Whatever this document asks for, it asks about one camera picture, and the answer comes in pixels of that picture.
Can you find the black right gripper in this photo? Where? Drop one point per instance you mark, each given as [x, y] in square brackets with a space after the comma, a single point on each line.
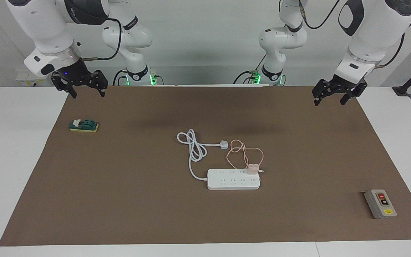
[73, 73]

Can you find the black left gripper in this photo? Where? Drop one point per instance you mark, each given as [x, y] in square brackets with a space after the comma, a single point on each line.
[344, 86]

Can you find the pink charger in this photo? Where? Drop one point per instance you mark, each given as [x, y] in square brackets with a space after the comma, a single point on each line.
[252, 169]

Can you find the white power strip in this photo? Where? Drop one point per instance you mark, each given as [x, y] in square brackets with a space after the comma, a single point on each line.
[234, 180]

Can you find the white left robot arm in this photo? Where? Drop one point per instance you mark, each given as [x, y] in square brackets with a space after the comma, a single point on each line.
[369, 35]

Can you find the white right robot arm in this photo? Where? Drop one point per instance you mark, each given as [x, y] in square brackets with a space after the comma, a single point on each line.
[45, 28]

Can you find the grey push button box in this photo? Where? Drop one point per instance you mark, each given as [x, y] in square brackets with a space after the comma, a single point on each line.
[380, 203]

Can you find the brown table mat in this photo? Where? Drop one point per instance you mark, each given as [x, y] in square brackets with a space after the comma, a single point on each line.
[120, 196]

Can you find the green knife switch yellow base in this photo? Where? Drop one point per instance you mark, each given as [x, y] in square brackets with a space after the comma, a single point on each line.
[86, 125]

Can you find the white wall socket box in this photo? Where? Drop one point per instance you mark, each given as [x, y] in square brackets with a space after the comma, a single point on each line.
[27, 81]

